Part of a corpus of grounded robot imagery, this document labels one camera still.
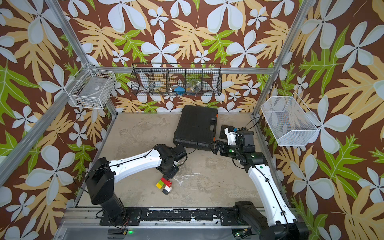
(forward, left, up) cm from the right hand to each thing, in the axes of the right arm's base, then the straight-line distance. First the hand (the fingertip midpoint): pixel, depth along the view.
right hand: (214, 145), depth 76 cm
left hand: (-8, +23, -15) cm, 28 cm away
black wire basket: (+46, +23, +10) cm, 52 cm away
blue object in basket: (+36, +19, +8) cm, 42 cm away
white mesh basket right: (+12, -42, +5) cm, 44 cm away
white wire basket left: (+32, +71, +13) cm, 79 cm away
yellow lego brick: (-15, +30, -15) cm, 37 cm away
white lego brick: (-16, +25, -16) cm, 34 cm away
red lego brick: (-14, +25, -15) cm, 32 cm away
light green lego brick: (-14, +28, -15) cm, 35 cm away
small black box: (+19, -10, -17) cm, 28 cm away
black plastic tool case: (+24, +8, -13) cm, 28 cm away
